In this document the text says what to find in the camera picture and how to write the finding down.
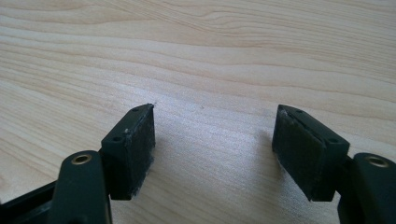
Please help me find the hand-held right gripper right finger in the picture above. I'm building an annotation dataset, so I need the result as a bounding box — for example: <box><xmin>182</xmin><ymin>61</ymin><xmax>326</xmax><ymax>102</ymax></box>
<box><xmin>272</xmin><ymin>104</ymin><xmax>350</xmax><ymax>202</ymax></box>

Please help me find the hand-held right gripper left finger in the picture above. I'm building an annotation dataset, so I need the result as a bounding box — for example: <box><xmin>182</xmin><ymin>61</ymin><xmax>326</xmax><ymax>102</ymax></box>
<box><xmin>101</xmin><ymin>103</ymin><xmax>156</xmax><ymax>201</ymax></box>

